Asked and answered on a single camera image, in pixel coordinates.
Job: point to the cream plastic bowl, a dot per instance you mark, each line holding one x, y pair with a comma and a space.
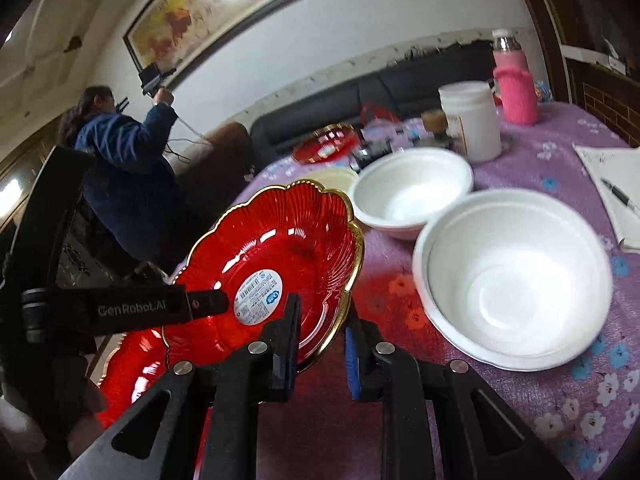
332, 177

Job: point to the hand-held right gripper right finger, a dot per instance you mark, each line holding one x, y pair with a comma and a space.
352, 365

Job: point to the white foam bowl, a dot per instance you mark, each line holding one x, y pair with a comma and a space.
412, 190
515, 280

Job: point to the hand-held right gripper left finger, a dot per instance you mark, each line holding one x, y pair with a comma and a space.
292, 360

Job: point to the red scalloped plate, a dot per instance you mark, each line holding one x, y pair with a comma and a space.
132, 375

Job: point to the framed wall painting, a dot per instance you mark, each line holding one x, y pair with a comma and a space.
210, 5

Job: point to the purple floral tablecloth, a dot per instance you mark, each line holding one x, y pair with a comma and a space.
550, 400

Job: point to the dark jar with cork lid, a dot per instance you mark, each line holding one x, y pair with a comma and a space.
436, 127

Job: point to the white plastic jar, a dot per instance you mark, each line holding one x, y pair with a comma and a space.
472, 120

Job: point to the white notebook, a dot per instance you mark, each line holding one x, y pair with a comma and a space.
612, 170

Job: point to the red plate with white sticker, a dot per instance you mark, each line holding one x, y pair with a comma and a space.
300, 240

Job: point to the black leather sofa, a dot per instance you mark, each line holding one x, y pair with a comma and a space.
320, 105

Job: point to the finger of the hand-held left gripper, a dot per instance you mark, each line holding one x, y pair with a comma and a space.
207, 305

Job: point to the red gold-rimmed plate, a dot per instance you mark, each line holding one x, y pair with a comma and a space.
327, 142

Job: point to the red plastic bag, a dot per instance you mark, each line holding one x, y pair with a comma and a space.
380, 112

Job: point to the pink sleeved thermos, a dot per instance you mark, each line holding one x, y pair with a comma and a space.
515, 95

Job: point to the black pen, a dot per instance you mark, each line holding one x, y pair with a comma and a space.
620, 194

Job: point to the brown armchair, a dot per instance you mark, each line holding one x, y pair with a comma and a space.
220, 160

